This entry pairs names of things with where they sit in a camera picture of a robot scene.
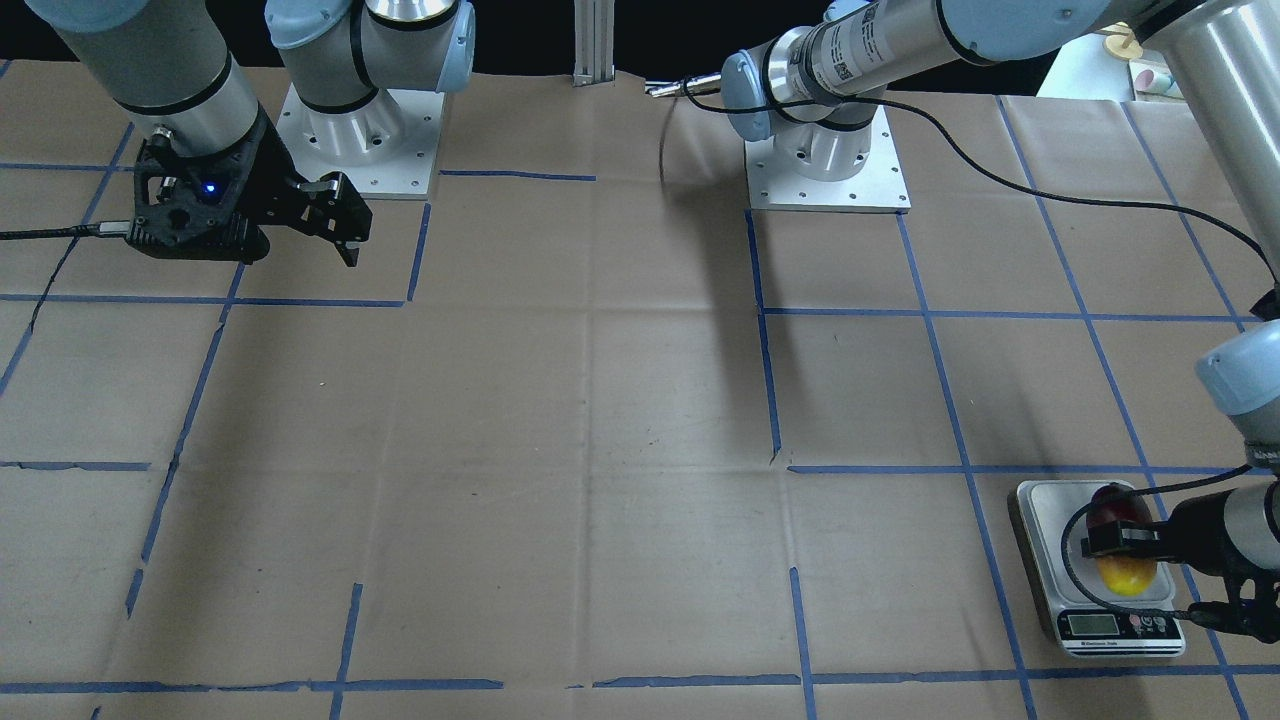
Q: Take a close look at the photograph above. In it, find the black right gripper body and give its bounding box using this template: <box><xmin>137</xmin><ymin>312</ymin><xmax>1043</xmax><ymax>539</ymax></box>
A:
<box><xmin>125</xmin><ymin>111</ymin><xmax>372</xmax><ymax>263</ymax></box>

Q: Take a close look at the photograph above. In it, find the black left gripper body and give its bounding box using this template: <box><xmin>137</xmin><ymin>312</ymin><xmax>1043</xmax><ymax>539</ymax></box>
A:
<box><xmin>1170</xmin><ymin>480</ymin><xmax>1279</xmax><ymax>643</ymax></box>

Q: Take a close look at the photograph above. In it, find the red yellow mango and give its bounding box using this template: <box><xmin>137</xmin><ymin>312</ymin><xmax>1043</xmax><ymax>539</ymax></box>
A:
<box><xmin>1084</xmin><ymin>483</ymin><xmax>1157</xmax><ymax>600</ymax></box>

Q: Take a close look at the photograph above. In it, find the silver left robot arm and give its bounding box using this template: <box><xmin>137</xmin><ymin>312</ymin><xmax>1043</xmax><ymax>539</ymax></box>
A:
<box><xmin>646</xmin><ymin>1</ymin><xmax>1277</xmax><ymax>657</ymax></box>

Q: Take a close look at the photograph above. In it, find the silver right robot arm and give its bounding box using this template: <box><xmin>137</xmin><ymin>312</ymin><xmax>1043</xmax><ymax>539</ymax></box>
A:
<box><xmin>28</xmin><ymin>1</ymin><xmax>477</xmax><ymax>266</ymax></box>

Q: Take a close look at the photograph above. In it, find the silver digital kitchen scale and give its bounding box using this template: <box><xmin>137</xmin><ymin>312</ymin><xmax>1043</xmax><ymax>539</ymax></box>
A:
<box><xmin>1007</xmin><ymin>480</ymin><xmax>1187</xmax><ymax>660</ymax></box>

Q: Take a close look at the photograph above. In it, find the brown cardboard table cover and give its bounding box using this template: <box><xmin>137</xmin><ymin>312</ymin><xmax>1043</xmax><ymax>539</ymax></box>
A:
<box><xmin>1</xmin><ymin>76</ymin><xmax>1277</xmax><ymax>719</ymax></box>

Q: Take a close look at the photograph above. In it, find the black braided cable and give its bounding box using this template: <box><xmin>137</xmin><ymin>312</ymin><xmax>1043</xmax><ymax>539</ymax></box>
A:
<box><xmin>0</xmin><ymin>222</ymin><xmax>133</xmax><ymax>243</ymax></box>

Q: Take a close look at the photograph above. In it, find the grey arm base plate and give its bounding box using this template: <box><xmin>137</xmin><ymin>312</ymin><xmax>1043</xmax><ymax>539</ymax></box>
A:
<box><xmin>745</xmin><ymin>108</ymin><xmax>913</xmax><ymax>214</ymax></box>
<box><xmin>276</xmin><ymin>86</ymin><xmax>449</xmax><ymax>201</ymax></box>

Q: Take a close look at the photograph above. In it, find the aluminium frame post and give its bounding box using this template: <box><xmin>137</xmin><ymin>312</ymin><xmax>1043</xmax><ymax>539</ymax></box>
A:
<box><xmin>572</xmin><ymin>0</ymin><xmax>617</xmax><ymax>88</ymax></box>

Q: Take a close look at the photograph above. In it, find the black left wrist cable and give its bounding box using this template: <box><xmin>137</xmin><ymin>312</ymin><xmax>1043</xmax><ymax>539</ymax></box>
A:
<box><xmin>660</xmin><ymin>79</ymin><xmax>1280</xmax><ymax>611</ymax></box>

